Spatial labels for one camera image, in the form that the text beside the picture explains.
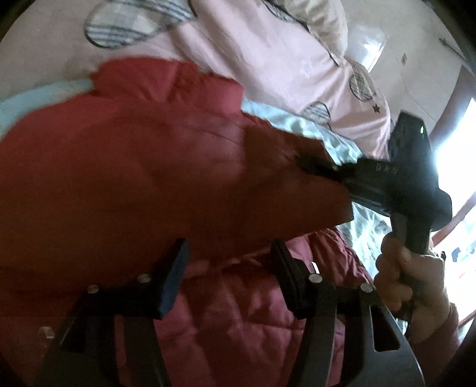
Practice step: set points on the cream pillow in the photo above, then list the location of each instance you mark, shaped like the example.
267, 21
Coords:
329, 26

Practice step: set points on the pink duvet with plaid hearts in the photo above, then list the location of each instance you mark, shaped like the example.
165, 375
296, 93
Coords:
260, 55

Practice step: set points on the red quilted jacket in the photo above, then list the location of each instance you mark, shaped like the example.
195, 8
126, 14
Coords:
148, 186

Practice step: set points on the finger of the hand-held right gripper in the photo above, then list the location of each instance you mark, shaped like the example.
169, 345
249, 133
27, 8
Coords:
316, 165

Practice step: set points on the person's right hand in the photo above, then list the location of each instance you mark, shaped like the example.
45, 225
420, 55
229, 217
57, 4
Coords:
399, 286

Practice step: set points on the light blue floral bed sheet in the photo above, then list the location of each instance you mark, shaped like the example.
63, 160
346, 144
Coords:
327, 137

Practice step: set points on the person's right forearm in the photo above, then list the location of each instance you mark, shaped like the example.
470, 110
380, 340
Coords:
453, 320

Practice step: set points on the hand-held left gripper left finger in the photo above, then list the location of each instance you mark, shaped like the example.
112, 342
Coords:
174, 277

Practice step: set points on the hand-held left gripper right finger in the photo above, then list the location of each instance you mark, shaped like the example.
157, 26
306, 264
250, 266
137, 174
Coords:
286, 277

